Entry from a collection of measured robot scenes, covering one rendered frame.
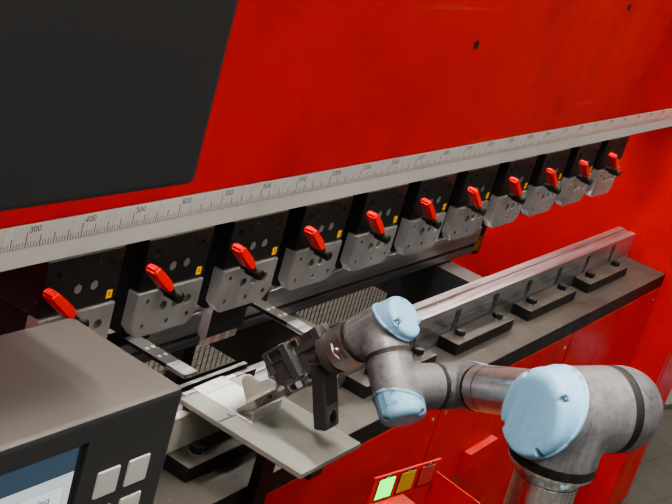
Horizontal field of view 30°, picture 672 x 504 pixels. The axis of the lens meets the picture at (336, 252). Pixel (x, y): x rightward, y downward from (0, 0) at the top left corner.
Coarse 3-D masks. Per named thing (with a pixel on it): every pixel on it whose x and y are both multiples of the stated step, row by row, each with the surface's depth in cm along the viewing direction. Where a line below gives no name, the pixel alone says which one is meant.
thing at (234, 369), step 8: (224, 368) 226; (232, 368) 227; (240, 368) 229; (248, 368) 229; (208, 376) 222; (216, 376) 223; (224, 376) 225; (184, 384) 217; (192, 384) 218; (200, 384) 220
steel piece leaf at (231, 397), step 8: (232, 384) 221; (216, 392) 217; (224, 392) 217; (232, 392) 218; (240, 392) 219; (216, 400) 214; (224, 400) 215; (232, 400) 216; (240, 400) 216; (280, 400) 216; (232, 408) 213; (264, 408) 212; (272, 408) 215; (240, 416) 211; (248, 416) 212; (256, 416) 211; (264, 416) 213
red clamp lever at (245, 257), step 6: (234, 246) 196; (240, 246) 196; (234, 252) 197; (240, 252) 196; (246, 252) 197; (240, 258) 197; (246, 258) 198; (252, 258) 200; (246, 264) 199; (252, 264) 200; (246, 270) 203; (252, 270) 202; (258, 270) 203; (252, 276) 203; (258, 276) 202
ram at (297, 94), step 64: (256, 0) 178; (320, 0) 192; (384, 0) 207; (448, 0) 225; (512, 0) 247; (576, 0) 273; (640, 0) 305; (256, 64) 185; (320, 64) 199; (384, 64) 216; (448, 64) 236; (512, 64) 259; (576, 64) 288; (640, 64) 325; (256, 128) 192; (320, 128) 208; (384, 128) 226; (448, 128) 247; (512, 128) 274; (640, 128) 347; (192, 192) 185; (320, 192) 216; (0, 256) 157; (64, 256) 167
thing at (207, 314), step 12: (204, 312) 211; (216, 312) 211; (228, 312) 214; (240, 312) 218; (204, 324) 211; (216, 324) 213; (228, 324) 216; (240, 324) 219; (204, 336) 212; (216, 336) 216; (228, 336) 219
